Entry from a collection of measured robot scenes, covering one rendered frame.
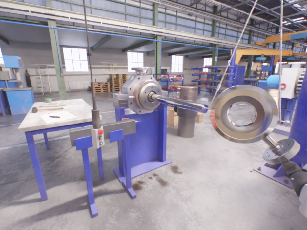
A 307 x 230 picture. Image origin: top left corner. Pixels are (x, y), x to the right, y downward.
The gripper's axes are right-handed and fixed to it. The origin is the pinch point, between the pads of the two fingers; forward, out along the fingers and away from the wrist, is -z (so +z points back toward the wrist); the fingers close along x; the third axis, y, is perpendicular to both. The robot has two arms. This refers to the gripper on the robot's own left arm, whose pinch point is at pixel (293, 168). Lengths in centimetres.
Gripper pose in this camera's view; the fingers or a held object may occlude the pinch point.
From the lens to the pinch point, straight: 100.2
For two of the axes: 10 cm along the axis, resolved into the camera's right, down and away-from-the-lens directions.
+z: -4.6, 1.5, -8.7
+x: 6.5, 7.3, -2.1
